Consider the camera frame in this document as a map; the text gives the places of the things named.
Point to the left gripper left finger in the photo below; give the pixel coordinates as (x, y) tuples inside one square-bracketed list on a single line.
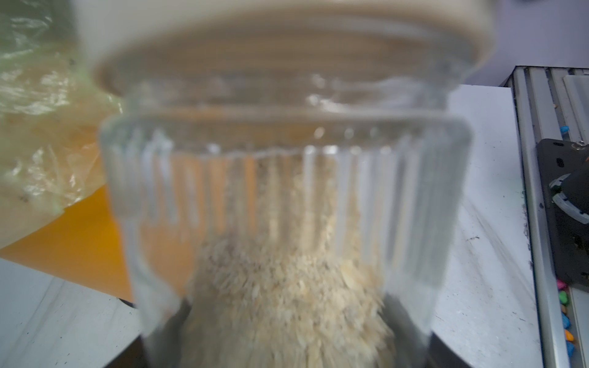
[(159, 349)]

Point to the cream jar lid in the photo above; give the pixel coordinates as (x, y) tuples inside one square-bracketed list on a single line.
[(126, 42)]

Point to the orange trash bin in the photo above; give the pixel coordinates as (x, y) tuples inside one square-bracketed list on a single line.
[(82, 246)]

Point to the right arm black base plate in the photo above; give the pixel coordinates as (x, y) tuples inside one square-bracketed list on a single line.
[(563, 167)]

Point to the aluminium front rail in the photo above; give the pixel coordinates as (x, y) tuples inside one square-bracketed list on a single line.
[(551, 103)]

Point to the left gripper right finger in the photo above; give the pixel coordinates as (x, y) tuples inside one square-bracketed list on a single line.
[(409, 346)]

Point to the ribbed glass oatmeal jar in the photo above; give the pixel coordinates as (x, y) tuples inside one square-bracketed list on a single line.
[(284, 209)]

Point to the clear green bin liner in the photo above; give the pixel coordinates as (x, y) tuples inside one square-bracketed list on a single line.
[(50, 115)]

